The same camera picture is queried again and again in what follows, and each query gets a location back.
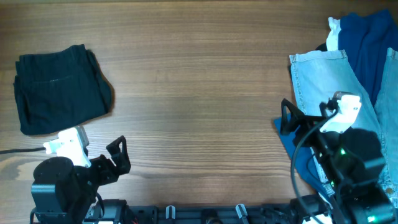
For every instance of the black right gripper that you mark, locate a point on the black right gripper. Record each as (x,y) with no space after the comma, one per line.
(298,117)

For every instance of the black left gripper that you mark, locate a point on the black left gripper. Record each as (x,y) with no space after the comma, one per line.
(120,157)

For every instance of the black shorts garment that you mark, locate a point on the black shorts garment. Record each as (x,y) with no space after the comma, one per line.
(59,90)

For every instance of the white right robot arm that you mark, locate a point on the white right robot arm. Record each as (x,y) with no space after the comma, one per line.
(350,157)

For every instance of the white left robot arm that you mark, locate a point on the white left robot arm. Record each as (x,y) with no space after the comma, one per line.
(65,193)

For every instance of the light blue denim jeans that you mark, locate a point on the light blue denim jeans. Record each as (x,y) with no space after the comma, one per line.
(322,76)

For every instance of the white cloth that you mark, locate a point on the white cloth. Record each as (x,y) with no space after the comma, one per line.
(333,36)

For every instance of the dark blue garment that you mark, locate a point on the dark blue garment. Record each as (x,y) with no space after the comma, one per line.
(366,41)

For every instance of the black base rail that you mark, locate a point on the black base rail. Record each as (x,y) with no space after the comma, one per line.
(211,214)

